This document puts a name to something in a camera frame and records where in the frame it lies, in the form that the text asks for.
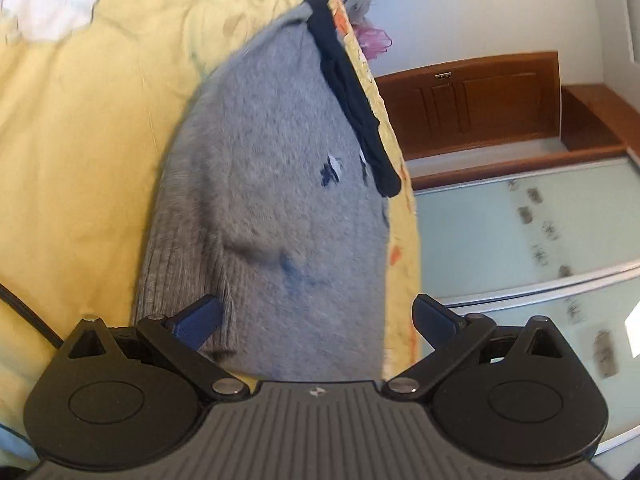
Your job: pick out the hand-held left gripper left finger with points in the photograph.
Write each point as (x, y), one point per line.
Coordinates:
(197, 320)

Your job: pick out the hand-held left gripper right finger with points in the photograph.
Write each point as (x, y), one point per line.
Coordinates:
(434, 321)

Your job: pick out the grey sweater with navy sleeves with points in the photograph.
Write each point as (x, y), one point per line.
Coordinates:
(280, 170)

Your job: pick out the frosted glass wardrobe door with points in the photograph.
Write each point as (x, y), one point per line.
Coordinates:
(500, 240)

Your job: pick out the brown wooden door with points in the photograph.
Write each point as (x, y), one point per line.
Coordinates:
(470, 110)

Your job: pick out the blue cloth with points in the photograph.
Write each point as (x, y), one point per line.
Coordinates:
(12, 442)

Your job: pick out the yellow printed quilt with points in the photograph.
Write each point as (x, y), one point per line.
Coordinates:
(90, 125)

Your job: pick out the pink plastic bag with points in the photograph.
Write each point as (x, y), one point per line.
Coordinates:
(375, 40)

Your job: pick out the grey plastic bag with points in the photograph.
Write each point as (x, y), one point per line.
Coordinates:
(359, 2)

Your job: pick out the brown wooden door frame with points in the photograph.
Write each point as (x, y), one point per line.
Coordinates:
(590, 125)

